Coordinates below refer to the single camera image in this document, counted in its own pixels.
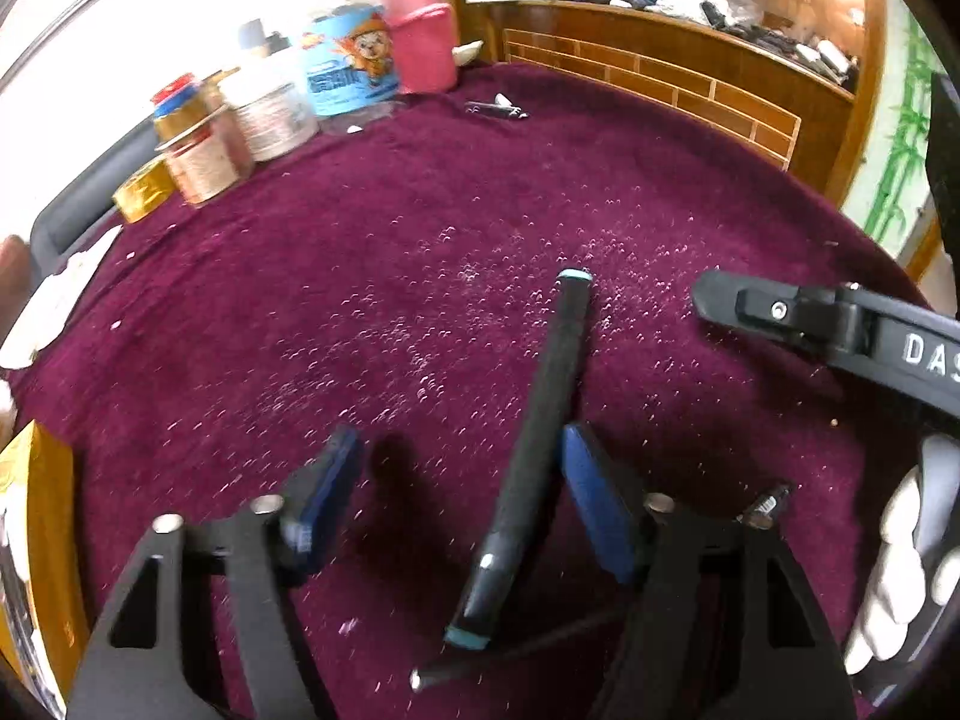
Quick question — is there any green bamboo wall decal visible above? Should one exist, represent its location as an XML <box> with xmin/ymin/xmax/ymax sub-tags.
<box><xmin>862</xmin><ymin>15</ymin><xmax>938</xmax><ymax>241</ymax></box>

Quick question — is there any person's right hand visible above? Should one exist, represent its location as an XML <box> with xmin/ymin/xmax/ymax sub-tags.
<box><xmin>844</xmin><ymin>431</ymin><xmax>960</xmax><ymax>680</ymax></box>

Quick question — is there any dark grey sofa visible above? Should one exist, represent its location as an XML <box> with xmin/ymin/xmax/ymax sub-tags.
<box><xmin>30</xmin><ymin>127</ymin><xmax>162</xmax><ymax>256</ymax></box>

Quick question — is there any white labelled plastic jar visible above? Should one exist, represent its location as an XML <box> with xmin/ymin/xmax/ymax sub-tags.
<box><xmin>223</xmin><ymin>64</ymin><xmax>320</xmax><ymax>162</ymax></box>

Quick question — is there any jar with red blue lid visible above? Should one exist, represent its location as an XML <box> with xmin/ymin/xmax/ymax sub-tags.
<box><xmin>151</xmin><ymin>73</ymin><xmax>226</xmax><ymax>143</ymax></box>

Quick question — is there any grey lid jar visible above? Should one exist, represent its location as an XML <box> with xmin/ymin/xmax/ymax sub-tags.
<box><xmin>238</xmin><ymin>17</ymin><xmax>293</xmax><ymax>68</ymax></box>

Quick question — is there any yellow cardboard box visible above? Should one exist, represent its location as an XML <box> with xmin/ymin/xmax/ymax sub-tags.
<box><xmin>0</xmin><ymin>420</ymin><xmax>95</xmax><ymax>698</ymax></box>

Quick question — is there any counter clutter pile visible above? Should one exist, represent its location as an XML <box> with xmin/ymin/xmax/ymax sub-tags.
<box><xmin>559</xmin><ymin>0</ymin><xmax>860</xmax><ymax>87</ymax></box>

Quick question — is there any large clear jar cartoon label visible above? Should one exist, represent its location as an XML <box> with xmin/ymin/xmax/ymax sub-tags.
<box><xmin>300</xmin><ymin>0</ymin><xmax>402</xmax><ymax>121</ymax></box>

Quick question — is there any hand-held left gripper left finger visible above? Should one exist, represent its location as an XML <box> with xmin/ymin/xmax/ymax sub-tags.
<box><xmin>66</xmin><ymin>424</ymin><xmax>368</xmax><ymax>720</ymax></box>

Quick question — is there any black marker with blue cap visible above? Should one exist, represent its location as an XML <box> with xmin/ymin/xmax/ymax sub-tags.
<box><xmin>442</xmin><ymin>268</ymin><xmax>597</xmax><ymax>652</ymax></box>

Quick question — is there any white cloth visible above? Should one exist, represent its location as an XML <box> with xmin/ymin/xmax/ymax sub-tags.
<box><xmin>0</xmin><ymin>223</ymin><xmax>125</xmax><ymax>370</ymax></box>

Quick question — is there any wooden counter with brick pattern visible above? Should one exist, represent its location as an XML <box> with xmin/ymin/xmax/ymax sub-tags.
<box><xmin>439</xmin><ymin>0</ymin><xmax>890</xmax><ymax>200</ymax></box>

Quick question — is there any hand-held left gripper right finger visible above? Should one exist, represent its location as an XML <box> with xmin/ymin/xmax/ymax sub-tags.
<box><xmin>561</xmin><ymin>422</ymin><xmax>856</xmax><ymax>720</ymax></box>

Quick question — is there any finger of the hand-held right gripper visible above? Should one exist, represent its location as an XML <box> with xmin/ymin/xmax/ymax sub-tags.
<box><xmin>690</xmin><ymin>270</ymin><xmax>875</xmax><ymax>361</ymax></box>

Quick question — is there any black and silver pen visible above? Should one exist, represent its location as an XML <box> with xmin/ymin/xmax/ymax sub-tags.
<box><xmin>739</xmin><ymin>484</ymin><xmax>794</xmax><ymax>530</ymax></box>

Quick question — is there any brown padded chair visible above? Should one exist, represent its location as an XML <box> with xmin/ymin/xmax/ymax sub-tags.
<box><xmin>0</xmin><ymin>235</ymin><xmax>35</xmax><ymax>346</ymax></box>

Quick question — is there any pink bottle with knit sleeve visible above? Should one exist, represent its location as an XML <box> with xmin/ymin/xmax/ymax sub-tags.
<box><xmin>382</xmin><ymin>0</ymin><xmax>460</xmax><ymax>95</ymax></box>

